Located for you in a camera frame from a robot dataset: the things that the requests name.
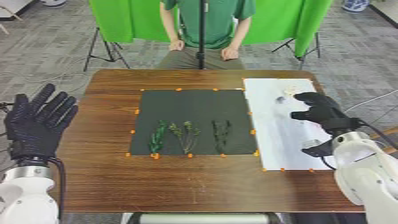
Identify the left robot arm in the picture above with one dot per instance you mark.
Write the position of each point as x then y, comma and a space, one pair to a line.
27, 196

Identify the green sprig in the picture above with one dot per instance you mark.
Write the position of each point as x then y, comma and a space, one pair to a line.
188, 136
156, 138

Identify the black upright pole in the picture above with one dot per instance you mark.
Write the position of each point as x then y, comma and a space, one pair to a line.
201, 36

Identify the black cloth stand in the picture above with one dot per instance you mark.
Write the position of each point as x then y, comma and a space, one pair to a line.
107, 50
304, 50

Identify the blue and white vase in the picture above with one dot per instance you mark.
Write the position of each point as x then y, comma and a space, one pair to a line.
355, 4

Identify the white flower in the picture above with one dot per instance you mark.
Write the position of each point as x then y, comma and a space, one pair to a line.
292, 89

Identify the dark blue flower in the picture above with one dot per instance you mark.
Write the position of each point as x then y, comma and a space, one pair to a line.
279, 99

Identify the white sheet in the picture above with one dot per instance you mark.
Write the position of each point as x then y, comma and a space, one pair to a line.
277, 133

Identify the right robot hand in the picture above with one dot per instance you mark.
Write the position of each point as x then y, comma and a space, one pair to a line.
322, 111

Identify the pale grey bar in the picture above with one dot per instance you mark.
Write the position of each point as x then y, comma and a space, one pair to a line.
204, 218

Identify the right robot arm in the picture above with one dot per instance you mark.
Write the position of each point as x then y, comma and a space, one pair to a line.
366, 170

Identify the dark mat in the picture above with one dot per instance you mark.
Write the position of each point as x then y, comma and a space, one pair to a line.
196, 106

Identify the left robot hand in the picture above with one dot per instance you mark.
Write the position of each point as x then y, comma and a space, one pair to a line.
36, 126

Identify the person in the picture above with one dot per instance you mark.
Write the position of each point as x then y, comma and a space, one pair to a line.
213, 23

